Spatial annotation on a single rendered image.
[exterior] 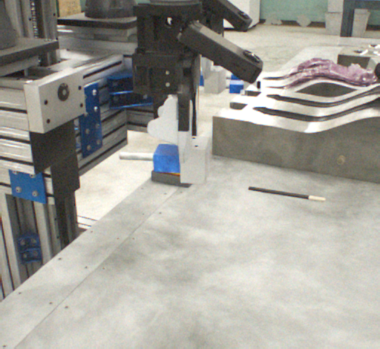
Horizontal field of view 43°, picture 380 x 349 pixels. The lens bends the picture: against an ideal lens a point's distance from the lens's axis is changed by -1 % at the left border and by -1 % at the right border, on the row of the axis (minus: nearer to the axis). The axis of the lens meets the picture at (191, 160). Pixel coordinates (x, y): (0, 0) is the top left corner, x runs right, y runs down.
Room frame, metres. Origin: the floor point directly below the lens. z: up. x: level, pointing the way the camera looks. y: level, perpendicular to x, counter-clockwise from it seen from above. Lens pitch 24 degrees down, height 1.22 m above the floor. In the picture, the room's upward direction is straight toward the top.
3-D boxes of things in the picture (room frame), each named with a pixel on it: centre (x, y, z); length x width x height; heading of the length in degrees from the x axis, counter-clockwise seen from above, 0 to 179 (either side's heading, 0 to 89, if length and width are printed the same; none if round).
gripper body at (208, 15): (1.12, -0.03, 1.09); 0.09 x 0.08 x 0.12; 66
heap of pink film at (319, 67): (1.35, -0.39, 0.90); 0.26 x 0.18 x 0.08; 83
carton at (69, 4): (8.98, 2.30, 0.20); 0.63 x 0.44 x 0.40; 160
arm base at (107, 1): (1.42, 0.22, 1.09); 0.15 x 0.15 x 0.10
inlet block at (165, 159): (0.66, 0.04, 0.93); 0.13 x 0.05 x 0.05; 82
